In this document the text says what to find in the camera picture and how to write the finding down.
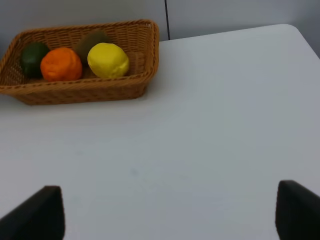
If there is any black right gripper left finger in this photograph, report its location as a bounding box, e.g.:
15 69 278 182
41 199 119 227
0 185 66 240

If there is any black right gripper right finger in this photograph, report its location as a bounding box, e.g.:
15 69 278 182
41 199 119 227
275 180 320 240

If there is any orange fruit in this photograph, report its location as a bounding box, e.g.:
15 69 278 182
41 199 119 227
40 47 83 82

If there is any green avocado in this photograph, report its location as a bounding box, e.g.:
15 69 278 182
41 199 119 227
20 42 50 79

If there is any yellow lemon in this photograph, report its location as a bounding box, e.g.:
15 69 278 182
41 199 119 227
87 42 130 79

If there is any brown kiwi fruit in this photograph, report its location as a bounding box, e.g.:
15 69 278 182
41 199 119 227
73 29 111 66

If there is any orange wicker basket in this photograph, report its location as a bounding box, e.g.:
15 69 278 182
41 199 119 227
0 19 159 105

